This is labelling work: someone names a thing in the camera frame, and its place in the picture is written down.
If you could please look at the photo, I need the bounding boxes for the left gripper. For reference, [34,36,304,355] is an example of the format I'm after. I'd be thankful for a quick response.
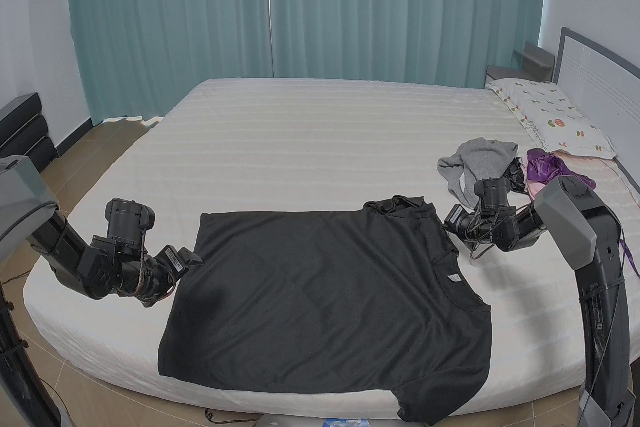
[140,259,188,309]

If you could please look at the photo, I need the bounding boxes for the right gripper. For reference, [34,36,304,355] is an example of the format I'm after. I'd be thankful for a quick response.
[444,204,483,243]

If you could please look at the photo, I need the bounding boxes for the black T-shirt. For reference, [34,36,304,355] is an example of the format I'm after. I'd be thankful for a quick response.
[157,195,493,425]

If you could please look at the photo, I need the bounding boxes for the bed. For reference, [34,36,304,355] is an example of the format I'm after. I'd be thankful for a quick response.
[22,27,640,421]

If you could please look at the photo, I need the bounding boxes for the grey garment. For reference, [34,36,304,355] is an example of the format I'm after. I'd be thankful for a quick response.
[437,138,520,208]

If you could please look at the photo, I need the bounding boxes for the black glossy garment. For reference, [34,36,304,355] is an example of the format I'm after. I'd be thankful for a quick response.
[502,158,526,190]

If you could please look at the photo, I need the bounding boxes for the pink garment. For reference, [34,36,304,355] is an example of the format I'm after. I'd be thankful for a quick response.
[522,180,546,203]

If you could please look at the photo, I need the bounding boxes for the purple garment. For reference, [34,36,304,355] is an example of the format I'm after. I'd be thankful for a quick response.
[520,147,640,278]

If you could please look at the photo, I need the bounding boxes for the white printed pillow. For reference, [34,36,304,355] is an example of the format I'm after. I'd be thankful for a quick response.
[484,77,618,160]

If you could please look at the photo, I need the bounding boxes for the grey bedside table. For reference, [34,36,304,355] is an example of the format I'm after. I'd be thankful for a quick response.
[486,41,556,88]

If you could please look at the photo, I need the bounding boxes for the black chest of drawers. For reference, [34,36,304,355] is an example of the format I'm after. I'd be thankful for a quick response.
[0,92,56,173]

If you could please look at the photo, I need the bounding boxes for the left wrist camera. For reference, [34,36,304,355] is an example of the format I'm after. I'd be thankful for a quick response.
[161,244,204,277]

